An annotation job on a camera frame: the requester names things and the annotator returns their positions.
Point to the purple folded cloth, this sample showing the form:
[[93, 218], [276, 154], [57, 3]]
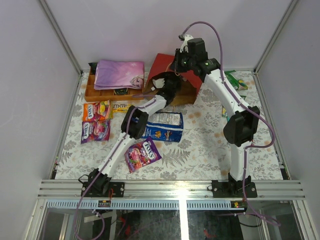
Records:
[[111, 75]]

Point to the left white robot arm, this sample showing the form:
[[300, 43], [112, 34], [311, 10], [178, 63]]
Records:
[[134, 124]]

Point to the green snack packet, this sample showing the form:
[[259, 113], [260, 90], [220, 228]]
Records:
[[224, 111], [237, 83]]

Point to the blue snack packet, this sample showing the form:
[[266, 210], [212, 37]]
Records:
[[165, 126]]

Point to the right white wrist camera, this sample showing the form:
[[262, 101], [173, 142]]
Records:
[[184, 46]]

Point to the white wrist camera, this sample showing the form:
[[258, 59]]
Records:
[[184, 46], [157, 84]]

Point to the yellow chocolate candy packet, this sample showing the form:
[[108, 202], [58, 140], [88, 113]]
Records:
[[121, 108]]

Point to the red paper bag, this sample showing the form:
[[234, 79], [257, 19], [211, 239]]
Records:
[[188, 85]]

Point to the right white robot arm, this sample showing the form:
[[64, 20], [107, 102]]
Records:
[[243, 119]]

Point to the orange wooden tray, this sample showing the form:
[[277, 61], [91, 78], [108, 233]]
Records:
[[92, 95]]

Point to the floral table mat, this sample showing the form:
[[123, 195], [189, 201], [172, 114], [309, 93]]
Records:
[[202, 153]]

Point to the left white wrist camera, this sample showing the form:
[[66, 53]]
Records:
[[157, 84]]

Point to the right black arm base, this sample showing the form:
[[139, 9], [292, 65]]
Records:
[[234, 189]]

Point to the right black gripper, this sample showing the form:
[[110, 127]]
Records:
[[175, 64]]

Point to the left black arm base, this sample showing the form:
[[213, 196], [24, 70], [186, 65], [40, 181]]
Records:
[[102, 187]]

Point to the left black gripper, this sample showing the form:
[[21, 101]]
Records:
[[155, 77]]

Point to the purple candy packet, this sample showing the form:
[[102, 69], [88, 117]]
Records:
[[141, 154], [95, 131]]

